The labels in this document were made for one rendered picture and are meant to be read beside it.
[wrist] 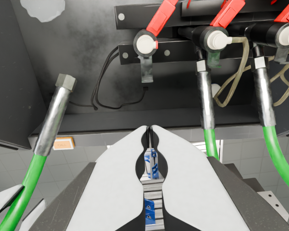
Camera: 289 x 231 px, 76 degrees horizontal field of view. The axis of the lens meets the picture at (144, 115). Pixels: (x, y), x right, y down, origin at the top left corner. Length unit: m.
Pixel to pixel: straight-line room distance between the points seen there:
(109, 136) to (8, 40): 0.32
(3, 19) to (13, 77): 0.13
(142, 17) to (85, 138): 0.31
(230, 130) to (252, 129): 0.05
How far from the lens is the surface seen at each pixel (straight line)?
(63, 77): 0.24
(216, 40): 0.23
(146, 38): 0.21
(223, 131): 0.50
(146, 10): 0.36
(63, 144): 0.51
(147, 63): 0.23
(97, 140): 0.49
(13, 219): 0.24
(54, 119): 0.23
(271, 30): 0.28
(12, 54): 0.55
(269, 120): 0.29
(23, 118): 0.55
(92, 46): 0.53
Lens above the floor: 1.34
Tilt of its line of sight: 63 degrees down
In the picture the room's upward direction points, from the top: 179 degrees clockwise
